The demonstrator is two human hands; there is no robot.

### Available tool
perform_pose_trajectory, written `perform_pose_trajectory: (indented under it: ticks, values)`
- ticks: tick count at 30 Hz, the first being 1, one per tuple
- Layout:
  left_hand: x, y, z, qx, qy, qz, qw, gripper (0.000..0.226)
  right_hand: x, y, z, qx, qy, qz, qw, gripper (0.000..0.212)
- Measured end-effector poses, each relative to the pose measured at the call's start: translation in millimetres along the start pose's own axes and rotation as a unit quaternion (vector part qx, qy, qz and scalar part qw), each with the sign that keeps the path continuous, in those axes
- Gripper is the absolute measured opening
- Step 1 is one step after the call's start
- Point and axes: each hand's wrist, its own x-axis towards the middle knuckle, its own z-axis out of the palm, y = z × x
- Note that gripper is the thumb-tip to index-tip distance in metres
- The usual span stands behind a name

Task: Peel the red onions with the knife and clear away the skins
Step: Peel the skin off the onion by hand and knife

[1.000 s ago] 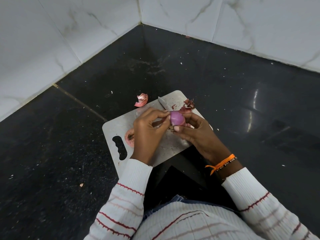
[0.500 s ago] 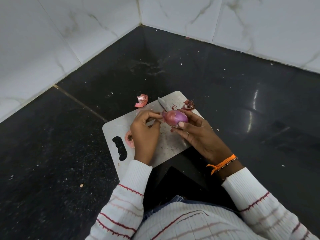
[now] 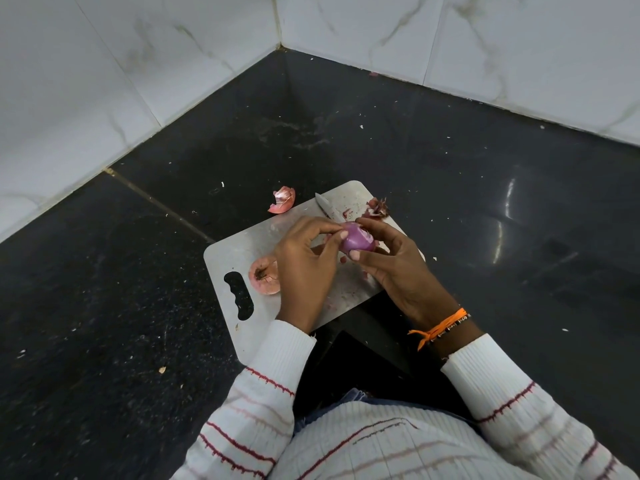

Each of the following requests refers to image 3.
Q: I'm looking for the onion peel piece off board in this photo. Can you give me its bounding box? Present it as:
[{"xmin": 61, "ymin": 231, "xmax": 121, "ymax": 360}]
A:
[{"xmin": 267, "ymin": 186, "xmax": 297, "ymax": 215}]

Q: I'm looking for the person's right forearm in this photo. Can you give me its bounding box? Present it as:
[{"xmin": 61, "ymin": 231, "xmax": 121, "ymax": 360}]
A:
[{"xmin": 425, "ymin": 308, "xmax": 636, "ymax": 480}]

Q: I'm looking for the red onion with dry roots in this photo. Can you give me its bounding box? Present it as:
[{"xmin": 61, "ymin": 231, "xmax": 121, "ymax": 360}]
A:
[{"xmin": 248, "ymin": 254, "xmax": 281, "ymax": 295}]

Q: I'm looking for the beaded bracelet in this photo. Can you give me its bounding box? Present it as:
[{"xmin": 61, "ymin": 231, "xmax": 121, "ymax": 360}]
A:
[{"xmin": 429, "ymin": 314, "xmax": 472, "ymax": 345}]

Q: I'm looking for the person's right hand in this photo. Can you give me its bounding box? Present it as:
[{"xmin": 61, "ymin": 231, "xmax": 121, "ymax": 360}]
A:
[{"xmin": 348, "ymin": 216, "xmax": 459, "ymax": 331}]

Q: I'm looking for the orange thread wristband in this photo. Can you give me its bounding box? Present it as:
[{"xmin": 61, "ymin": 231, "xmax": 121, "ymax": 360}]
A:
[{"xmin": 407, "ymin": 308, "xmax": 469, "ymax": 351}]

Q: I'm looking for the person's left forearm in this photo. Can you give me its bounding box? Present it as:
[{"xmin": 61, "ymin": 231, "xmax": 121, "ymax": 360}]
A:
[{"xmin": 172, "ymin": 319, "xmax": 317, "ymax": 480}]

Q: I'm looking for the steel cutting board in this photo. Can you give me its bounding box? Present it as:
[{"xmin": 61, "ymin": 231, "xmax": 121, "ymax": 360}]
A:
[{"xmin": 203, "ymin": 180, "xmax": 426, "ymax": 367}]

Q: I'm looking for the white striped sweater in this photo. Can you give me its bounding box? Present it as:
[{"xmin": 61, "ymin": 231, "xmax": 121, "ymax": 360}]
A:
[{"xmin": 269, "ymin": 400, "xmax": 541, "ymax": 480}]

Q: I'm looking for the black-handled kitchen knife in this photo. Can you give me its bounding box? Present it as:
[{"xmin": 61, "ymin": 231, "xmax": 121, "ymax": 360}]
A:
[{"xmin": 314, "ymin": 192, "xmax": 345, "ymax": 225}]

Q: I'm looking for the person's left hand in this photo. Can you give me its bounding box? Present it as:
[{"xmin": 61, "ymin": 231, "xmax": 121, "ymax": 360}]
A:
[{"xmin": 273, "ymin": 215, "xmax": 350, "ymax": 335}]

